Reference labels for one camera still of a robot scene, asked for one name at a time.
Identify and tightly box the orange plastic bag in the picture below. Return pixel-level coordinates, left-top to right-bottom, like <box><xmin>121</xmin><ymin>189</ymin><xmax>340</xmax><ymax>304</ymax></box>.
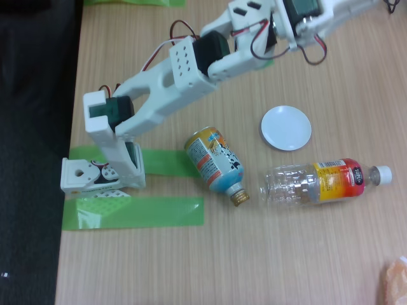
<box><xmin>381</xmin><ymin>255</ymin><xmax>407</xmax><ymax>305</ymax></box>

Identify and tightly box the small white round plate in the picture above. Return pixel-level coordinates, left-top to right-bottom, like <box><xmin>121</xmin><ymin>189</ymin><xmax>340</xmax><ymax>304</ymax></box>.
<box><xmin>260</xmin><ymin>105</ymin><xmax>312</xmax><ymax>152</ymax></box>

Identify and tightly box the yellow blue aluminium bottle can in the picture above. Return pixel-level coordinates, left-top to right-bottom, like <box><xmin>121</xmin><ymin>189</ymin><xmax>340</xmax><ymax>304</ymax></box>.
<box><xmin>184</xmin><ymin>126</ymin><xmax>251</xmax><ymax>207</ymax></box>

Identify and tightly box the clear plastic bottle orange label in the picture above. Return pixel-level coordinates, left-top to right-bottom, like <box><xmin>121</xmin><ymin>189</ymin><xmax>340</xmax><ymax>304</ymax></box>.
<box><xmin>259</xmin><ymin>158</ymin><xmax>392</xmax><ymax>212</ymax></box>

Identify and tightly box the black cable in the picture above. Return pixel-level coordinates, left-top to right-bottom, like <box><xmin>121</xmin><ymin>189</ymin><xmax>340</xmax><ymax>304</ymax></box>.
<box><xmin>383</xmin><ymin>0</ymin><xmax>402</xmax><ymax>15</ymax></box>

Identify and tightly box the long green tape strip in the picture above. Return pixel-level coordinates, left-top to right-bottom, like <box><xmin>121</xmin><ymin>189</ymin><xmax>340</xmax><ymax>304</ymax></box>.
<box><xmin>62</xmin><ymin>196</ymin><xmax>205</xmax><ymax>231</ymax></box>

